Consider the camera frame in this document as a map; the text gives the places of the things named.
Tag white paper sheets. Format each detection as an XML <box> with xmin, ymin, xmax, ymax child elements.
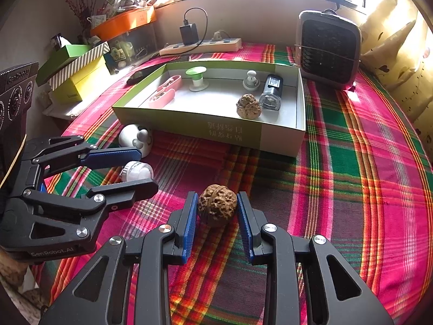
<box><xmin>42</xmin><ymin>100</ymin><xmax>85</xmax><ymax>119</ymax></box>

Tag grey desk fan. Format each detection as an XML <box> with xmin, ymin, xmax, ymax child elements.
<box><xmin>295</xmin><ymin>8</ymin><xmax>362</xmax><ymax>90</ymax></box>

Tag yellow box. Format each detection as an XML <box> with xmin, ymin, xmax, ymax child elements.
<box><xmin>51</xmin><ymin>56</ymin><xmax>112</xmax><ymax>102</ymax></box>

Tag green white stand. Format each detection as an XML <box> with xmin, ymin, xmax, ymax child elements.
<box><xmin>185</xmin><ymin>67</ymin><xmax>208</xmax><ymax>92</ymax></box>

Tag brown walnut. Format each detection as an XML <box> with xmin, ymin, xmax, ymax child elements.
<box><xmin>198</xmin><ymin>184</ymin><xmax>237</xmax><ymax>227</ymax></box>
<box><xmin>236</xmin><ymin>94</ymin><xmax>262</xmax><ymax>120</ymax></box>

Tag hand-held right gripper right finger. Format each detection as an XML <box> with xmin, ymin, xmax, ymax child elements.
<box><xmin>236</xmin><ymin>191</ymin><xmax>395</xmax><ymax>325</ymax></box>

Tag black charger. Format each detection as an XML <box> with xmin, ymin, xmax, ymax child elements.
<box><xmin>179</xmin><ymin>24</ymin><xmax>198</xmax><ymax>46</ymax></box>

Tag green and white cardboard box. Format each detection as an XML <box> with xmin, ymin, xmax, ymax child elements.
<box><xmin>111</xmin><ymin>61</ymin><xmax>307</xmax><ymax>158</ymax></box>

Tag small white bottle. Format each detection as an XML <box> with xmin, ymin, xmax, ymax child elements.
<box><xmin>121</xmin><ymin>161</ymin><xmax>153</xmax><ymax>181</ymax></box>

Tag black bike light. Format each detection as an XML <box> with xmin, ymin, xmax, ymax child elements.
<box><xmin>259</xmin><ymin>73</ymin><xmax>284</xmax><ymax>112</ymax></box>

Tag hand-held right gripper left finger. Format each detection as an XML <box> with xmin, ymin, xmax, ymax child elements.
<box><xmin>39</xmin><ymin>191</ymin><xmax>199</xmax><ymax>325</ymax></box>

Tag dried branches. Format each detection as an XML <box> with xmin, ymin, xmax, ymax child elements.
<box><xmin>56</xmin><ymin>0</ymin><xmax>92</xmax><ymax>31</ymax></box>

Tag grey and white knob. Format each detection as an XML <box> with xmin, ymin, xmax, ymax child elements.
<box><xmin>243</xmin><ymin>70</ymin><xmax>260</xmax><ymax>91</ymax></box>

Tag brown fuzzy cloth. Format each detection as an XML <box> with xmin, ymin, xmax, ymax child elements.
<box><xmin>0</xmin><ymin>249</ymin><xmax>51</xmax><ymax>315</ymax></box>

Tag cream power strip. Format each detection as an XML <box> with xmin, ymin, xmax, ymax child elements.
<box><xmin>159</xmin><ymin>37</ymin><xmax>242</xmax><ymax>56</ymax></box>

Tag white panda toy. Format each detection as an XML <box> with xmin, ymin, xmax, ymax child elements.
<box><xmin>118</xmin><ymin>123</ymin><xmax>153</xmax><ymax>158</ymax></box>

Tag cream heart print curtain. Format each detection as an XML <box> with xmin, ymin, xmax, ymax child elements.
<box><xmin>359</xmin><ymin>0</ymin><xmax>433</xmax><ymax>136</ymax></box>

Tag black charger cable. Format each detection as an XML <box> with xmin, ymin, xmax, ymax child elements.
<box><xmin>183</xmin><ymin>7</ymin><xmax>208</xmax><ymax>53</ymax></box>

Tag black remote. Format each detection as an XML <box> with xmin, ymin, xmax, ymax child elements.
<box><xmin>126</xmin><ymin>63</ymin><xmax>159</xmax><ymax>86</ymax></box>

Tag plaid blanket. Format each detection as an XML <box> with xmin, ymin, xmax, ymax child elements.
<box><xmin>44</xmin><ymin>42</ymin><xmax>433</xmax><ymax>325</ymax></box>

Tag white tissue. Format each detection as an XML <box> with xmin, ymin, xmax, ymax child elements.
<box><xmin>51</xmin><ymin>34</ymin><xmax>71</xmax><ymax>50</ymax></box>

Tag green tissue box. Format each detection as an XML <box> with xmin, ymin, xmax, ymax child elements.
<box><xmin>35</xmin><ymin>45</ymin><xmax>100</xmax><ymax>87</ymax></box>

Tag pink case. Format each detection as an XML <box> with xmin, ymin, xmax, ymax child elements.
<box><xmin>156</xmin><ymin>75</ymin><xmax>183</xmax><ymax>92</ymax></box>
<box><xmin>149</xmin><ymin>89</ymin><xmax>176</xmax><ymax>106</ymax></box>

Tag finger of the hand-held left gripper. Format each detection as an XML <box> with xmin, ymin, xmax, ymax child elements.
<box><xmin>7</xmin><ymin>178</ymin><xmax>159</xmax><ymax>244</ymax></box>
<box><xmin>22</xmin><ymin>135</ymin><xmax>142</xmax><ymax>190</ymax></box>

